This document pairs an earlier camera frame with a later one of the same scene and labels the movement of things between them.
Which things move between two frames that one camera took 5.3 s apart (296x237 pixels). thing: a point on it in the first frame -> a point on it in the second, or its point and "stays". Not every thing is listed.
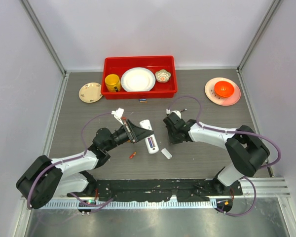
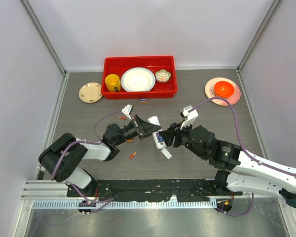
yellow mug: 113,83 stays
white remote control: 151,141 -> 154,119
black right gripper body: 173,138 -> 182,136
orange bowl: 223,89 stays
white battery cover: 167,154 stays
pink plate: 230,100 stays
